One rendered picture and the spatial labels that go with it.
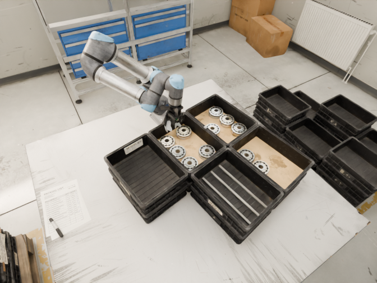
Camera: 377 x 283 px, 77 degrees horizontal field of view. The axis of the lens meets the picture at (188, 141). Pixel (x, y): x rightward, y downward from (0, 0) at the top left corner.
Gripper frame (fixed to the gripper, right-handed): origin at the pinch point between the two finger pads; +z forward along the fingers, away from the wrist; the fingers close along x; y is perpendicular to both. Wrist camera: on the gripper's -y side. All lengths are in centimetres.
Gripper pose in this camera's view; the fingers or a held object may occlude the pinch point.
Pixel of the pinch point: (170, 128)
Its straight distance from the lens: 144.6
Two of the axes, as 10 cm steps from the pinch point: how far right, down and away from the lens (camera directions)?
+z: -1.1, 7.1, 6.9
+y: 6.5, 5.8, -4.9
